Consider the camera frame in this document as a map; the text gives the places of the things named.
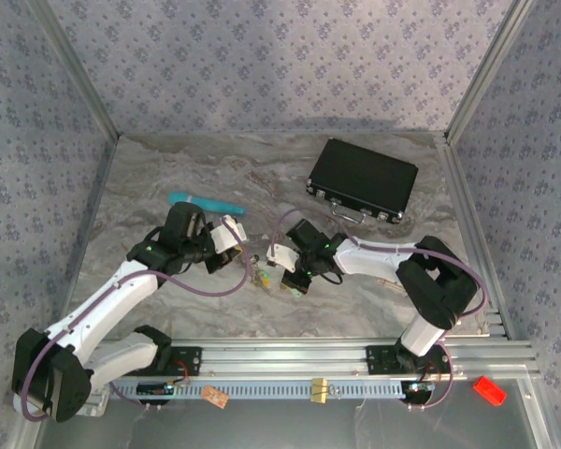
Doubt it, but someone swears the aluminium mounting rail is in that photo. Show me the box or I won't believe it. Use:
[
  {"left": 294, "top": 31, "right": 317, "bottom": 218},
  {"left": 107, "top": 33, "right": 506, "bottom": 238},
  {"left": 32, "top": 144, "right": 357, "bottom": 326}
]
[{"left": 93, "top": 338, "right": 542, "bottom": 381}]

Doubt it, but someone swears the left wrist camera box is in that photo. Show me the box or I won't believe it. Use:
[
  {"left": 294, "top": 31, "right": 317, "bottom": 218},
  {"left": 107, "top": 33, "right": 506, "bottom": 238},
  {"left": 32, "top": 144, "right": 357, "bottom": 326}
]
[{"left": 209, "top": 218, "right": 248, "bottom": 256}]

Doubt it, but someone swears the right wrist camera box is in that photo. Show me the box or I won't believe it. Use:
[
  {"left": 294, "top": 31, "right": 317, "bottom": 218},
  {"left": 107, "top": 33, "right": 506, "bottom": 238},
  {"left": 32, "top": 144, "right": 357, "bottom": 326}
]
[{"left": 265, "top": 243, "right": 302, "bottom": 274}]

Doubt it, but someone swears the black case with metal handle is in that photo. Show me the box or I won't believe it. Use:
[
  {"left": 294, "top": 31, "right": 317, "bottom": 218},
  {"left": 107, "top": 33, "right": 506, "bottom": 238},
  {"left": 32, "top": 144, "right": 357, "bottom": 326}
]
[{"left": 306, "top": 137, "right": 420, "bottom": 226}]

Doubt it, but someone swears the teal pen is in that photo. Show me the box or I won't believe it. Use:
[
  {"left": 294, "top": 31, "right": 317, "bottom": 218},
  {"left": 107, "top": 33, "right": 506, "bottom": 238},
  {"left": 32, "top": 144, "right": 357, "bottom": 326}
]
[{"left": 168, "top": 192, "right": 248, "bottom": 217}]

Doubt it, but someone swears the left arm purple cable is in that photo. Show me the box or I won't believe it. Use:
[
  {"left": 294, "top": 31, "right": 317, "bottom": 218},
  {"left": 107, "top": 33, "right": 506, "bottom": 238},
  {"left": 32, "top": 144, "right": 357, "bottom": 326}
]
[{"left": 19, "top": 215, "right": 252, "bottom": 423}]

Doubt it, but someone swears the aluminium frame post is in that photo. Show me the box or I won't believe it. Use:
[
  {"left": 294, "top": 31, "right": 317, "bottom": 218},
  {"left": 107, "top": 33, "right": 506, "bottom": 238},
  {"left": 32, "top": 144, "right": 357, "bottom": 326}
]
[
  {"left": 26, "top": 0, "right": 122, "bottom": 142},
  {"left": 445, "top": 0, "right": 538, "bottom": 144}
]

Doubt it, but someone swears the aluminium side rail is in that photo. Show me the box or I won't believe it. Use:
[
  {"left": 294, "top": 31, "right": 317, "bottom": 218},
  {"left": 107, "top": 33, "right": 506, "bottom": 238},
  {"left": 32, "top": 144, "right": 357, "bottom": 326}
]
[{"left": 433, "top": 132, "right": 516, "bottom": 341}]

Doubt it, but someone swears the red plastic block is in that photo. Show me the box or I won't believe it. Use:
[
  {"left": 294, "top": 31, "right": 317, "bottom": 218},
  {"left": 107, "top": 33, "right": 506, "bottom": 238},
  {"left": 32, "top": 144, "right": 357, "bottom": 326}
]
[{"left": 471, "top": 374, "right": 509, "bottom": 408}]

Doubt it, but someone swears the slotted grey cable duct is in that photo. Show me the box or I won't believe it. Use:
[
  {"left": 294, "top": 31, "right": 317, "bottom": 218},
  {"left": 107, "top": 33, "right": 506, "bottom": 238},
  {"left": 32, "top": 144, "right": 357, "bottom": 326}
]
[{"left": 107, "top": 379, "right": 409, "bottom": 402}]

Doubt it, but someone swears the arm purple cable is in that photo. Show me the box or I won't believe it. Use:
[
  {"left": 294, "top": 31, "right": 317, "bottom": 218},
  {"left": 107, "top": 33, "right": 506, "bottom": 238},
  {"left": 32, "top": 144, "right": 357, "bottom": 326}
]
[
  {"left": 19, "top": 215, "right": 252, "bottom": 423},
  {"left": 270, "top": 209, "right": 490, "bottom": 413}
]

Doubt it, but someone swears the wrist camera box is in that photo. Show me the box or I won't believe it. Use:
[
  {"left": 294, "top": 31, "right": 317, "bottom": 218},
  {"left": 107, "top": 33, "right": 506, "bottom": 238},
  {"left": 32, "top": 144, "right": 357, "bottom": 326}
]
[
  {"left": 265, "top": 243, "right": 302, "bottom": 274},
  {"left": 209, "top": 218, "right": 248, "bottom": 256}
]

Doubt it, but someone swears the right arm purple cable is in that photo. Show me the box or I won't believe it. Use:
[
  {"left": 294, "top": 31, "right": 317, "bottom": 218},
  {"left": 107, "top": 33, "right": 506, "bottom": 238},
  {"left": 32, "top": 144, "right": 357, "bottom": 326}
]
[{"left": 270, "top": 209, "right": 490, "bottom": 413}]

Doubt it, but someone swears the yellow wire connector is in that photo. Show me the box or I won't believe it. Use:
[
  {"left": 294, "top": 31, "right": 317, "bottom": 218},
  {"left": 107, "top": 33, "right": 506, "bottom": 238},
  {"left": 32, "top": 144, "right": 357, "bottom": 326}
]
[{"left": 309, "top": 377, "right": 330, "bottom": 405}]

